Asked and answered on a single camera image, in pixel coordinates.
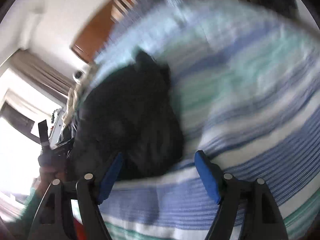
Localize beige curtain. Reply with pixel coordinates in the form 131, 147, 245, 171
7, 51, 78, 101

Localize wooden headboard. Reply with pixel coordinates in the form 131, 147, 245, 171
71, 0, 183, 63

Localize beige garment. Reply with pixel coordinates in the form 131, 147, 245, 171
62, 65, 96, 126

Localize striped pillow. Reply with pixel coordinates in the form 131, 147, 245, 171
111, 0, 141, 23

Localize white round fan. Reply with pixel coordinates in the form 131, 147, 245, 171
72, 69, 87, 81

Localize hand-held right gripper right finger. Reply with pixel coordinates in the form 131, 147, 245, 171
194, 150, 288, 240

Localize person's left forearm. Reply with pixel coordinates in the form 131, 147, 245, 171
14, 180, 54, 232

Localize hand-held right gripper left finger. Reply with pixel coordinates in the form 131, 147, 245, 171
27, 152, 125, 240

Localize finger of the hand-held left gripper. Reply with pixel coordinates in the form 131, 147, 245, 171
37, 120, 50, 148

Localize person's left hand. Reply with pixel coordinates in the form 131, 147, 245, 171
38, 164, 67, 183

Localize black quilted jacket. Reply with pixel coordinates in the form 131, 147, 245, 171
60, 49, 186, 183

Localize striped blue green bedspread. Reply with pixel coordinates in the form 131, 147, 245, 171
82, 0, 320, 240

